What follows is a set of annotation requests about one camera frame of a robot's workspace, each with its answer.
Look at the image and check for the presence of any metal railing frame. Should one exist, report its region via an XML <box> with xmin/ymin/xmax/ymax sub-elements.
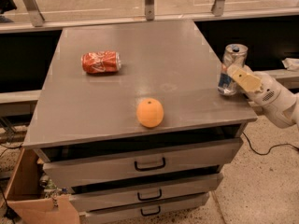
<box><xmin>0</xmin><ymin>0</ymin><xmax>299</xmax><ymax>33</ymax></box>

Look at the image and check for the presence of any crushed red cola can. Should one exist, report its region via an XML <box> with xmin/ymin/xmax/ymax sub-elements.
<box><xmin>81</xmin><ymin>50</ymin><xmax>121</xmax><ymax>74</ymax></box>

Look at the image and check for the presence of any grey drawer cabinet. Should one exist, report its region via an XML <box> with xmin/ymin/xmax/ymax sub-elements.
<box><xmin>22</xmin><ymin>19</ymin><xmax>258</xmax><ymax>224</ymax></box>

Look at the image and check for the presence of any cardboard box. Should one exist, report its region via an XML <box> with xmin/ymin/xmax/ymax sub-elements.
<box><xmin>5</xmin><ymin>149</ymin><xmax>80</xmax><ymax>224</ymax></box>

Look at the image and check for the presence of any grey drawer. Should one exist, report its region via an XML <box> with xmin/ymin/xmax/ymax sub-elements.
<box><xmin>82</xmin><ymin>193</ymin><xmax>209</xmax><ymax>224</ymax></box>
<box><xmin>70</xmin><ymin>170</ymin><xmax>223</xmax><ymax>212</ymax></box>
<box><xmin>44</xmin><ymin>138</ymin><xmax>243</xmax><ymax>188</ymax></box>

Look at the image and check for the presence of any middle grey drawer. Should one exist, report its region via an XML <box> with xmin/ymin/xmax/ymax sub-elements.
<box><xmin>70</xmin><ymin>170</ymin><xmax>223</xmax><ymax>212</ymax></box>

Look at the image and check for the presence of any orange fruit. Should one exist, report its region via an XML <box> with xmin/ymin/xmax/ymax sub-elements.
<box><xmin>136</xmin><ymin>98</ymin><xmax>164</xmax><ymax>128</ymax></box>

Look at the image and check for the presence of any crushed silver redbull can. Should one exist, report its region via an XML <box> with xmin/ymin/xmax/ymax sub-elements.
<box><xmin>218</xmin><ymin>44</ymin><xmax>248</xmax><ymax>96</ymax></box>

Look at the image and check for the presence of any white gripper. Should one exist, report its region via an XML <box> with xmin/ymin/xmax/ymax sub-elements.
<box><xmin>227</xmin><ymin>64</ymin><xmax>292</xmax><ymax>110</ymax></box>

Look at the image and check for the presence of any top grey drawer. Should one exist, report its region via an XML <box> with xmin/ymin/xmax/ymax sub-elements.
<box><xmin>44</xmin><ymin>138</ymin><xmax>243</xmax><ymax>188</ymax></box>

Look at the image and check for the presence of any bottom grey drawer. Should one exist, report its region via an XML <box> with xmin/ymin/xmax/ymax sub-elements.
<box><xmin>82</xmin><ymin>193</ymin><xmax>209</xmax><ymax>224</ymax></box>

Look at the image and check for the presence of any black floor cable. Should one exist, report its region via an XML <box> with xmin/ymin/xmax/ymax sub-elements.
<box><xmin>242</xmin><ymin>132</ymin><xmax>299</xmax><ymax>157</ymax></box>

